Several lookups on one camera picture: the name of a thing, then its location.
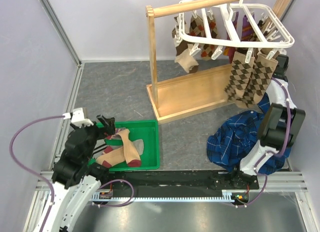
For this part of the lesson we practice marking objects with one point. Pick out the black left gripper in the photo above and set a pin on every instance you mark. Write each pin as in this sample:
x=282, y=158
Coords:
x=110, y=123

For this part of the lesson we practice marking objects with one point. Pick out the green plastic tray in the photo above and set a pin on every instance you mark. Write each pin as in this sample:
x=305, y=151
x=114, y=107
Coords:
x=148, y=131

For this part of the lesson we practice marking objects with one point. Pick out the white plastic clip hanger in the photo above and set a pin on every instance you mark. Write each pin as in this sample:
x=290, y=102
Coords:
x=226, y=9

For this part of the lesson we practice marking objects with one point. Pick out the beige sock maroon purple stripes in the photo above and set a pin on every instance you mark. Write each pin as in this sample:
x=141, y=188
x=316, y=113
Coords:
x=116, y=135

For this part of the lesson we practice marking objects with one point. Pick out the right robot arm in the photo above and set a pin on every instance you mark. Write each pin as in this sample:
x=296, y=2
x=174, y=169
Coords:
x=280, y=126

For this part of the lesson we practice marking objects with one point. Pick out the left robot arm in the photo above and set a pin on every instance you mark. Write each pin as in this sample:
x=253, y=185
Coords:
x=75, y=178

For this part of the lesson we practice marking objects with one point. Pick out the grey sock black stripes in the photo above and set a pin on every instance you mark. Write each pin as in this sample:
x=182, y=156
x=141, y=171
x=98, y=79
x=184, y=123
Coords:
x=139, y=145

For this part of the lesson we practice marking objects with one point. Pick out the beige sock maroon toe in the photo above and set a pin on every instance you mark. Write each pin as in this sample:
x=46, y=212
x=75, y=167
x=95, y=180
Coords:
x=127, y=153

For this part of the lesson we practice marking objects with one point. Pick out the wooden clothes rack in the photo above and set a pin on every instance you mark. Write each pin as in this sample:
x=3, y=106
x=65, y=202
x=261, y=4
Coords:
x=204, y=90

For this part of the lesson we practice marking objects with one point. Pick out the cream brown striped sock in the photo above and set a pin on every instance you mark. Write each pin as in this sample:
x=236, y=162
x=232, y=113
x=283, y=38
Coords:
x=184, y=59

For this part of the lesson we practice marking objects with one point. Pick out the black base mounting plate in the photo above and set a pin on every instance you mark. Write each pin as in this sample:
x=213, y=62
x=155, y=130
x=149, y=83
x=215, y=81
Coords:
x=215, y=179

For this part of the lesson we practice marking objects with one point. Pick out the blue plaid shirt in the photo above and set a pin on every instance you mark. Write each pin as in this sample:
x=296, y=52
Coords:
x=236, y=137

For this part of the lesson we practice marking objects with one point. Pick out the brown argyle sock left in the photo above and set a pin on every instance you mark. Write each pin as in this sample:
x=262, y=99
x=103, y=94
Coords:
x=239, y=77

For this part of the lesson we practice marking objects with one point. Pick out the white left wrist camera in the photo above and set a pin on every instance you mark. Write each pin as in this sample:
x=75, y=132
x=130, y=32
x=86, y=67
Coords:
x=78, y=117

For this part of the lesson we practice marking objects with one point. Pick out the blue slotted cable duct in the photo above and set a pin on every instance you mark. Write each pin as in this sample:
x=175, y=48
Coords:
x=225, y=197

